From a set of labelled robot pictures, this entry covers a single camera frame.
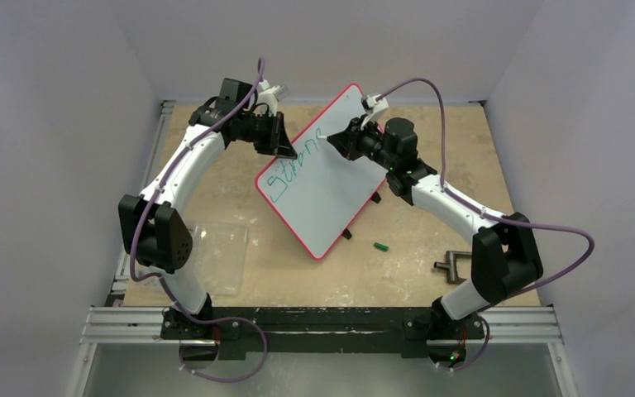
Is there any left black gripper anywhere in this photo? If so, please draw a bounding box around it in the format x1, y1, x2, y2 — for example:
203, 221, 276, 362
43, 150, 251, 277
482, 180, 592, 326
239, 112, 297, 160

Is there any red-framed whiteboard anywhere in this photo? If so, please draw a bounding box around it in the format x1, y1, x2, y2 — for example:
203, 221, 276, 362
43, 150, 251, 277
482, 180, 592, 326
255, 84, 385, 260

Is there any green marker cap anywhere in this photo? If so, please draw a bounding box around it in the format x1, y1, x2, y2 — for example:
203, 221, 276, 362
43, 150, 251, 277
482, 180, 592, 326
373, 242, 389, 252

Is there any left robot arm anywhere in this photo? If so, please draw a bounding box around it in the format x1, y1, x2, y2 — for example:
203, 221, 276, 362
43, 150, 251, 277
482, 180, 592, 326
117, 78, 298, 338

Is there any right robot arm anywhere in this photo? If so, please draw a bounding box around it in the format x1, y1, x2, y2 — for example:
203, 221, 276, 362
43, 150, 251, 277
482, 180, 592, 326
324, 117, 543, 337

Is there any black whiteboard clip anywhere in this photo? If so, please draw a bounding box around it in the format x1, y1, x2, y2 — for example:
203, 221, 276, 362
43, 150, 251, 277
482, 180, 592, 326
341, 228, 352, 240
370, 192, 382, 203

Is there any clear plastic screw box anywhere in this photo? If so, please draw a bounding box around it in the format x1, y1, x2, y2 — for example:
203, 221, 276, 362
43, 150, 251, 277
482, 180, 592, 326
191, 222, 248, 296

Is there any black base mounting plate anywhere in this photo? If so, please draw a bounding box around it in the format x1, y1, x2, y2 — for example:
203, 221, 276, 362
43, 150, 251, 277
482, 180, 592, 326
160, 307, 485, 361

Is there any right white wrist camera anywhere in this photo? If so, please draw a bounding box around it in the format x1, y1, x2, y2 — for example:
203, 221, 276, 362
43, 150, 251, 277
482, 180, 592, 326
360, 93, 389, 129

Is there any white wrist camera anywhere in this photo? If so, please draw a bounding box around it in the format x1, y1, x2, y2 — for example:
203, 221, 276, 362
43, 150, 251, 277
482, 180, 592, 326
256, 79, 289, 116
360, 93, 389, 129

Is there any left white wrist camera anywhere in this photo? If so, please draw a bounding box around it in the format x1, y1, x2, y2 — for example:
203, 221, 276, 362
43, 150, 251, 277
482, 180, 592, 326
256, 79, 289, 116

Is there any grey metal crank handle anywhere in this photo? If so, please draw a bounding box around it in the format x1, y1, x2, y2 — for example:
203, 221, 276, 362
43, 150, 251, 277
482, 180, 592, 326
433, 251, 472, 285

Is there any aluminium frame rail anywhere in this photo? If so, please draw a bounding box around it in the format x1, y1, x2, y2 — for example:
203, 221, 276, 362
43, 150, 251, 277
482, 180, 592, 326
79, 307, 563, 344

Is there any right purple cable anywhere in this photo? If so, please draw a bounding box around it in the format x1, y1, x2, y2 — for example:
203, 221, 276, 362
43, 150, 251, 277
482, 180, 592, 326
375, 77, 596, 374

